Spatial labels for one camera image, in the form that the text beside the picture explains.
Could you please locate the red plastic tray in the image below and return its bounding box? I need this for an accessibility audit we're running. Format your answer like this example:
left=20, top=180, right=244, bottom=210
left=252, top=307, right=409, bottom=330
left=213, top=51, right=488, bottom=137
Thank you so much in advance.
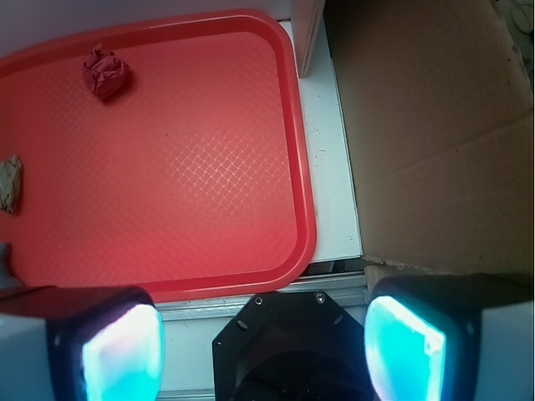
left=1, top=11, right=317, bottom=302

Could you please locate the white vertical panel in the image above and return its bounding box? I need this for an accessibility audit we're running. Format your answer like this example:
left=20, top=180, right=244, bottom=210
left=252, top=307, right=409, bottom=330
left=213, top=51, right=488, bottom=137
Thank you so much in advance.
left=290, top=0, right=326, bottom=79

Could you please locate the crumpled red paper ball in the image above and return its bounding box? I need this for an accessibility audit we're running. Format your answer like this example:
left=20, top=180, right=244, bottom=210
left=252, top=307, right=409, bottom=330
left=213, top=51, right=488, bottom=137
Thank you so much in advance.
left=81, top=43, right=130, bottom=99

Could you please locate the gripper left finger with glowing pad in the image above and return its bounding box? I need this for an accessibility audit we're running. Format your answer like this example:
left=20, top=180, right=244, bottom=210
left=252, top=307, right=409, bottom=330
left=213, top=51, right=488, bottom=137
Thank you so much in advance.
left=1, top=287, right=165, bottom=400

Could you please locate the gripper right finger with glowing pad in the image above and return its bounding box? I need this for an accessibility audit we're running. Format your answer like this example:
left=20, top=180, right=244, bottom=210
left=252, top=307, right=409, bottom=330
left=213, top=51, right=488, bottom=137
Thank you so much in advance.
left=364, top=273, right=534, bottom=400

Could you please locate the black octagonal mount plate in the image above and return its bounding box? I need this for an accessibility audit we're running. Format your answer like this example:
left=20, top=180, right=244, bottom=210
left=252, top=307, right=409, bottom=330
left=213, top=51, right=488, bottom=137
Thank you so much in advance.
left=212, top=292, right=374, bottom=400

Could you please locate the brown cardboard box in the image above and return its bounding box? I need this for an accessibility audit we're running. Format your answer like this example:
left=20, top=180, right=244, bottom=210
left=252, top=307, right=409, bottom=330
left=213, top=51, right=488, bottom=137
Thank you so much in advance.
left=324, top=1, right=534, bottom=274

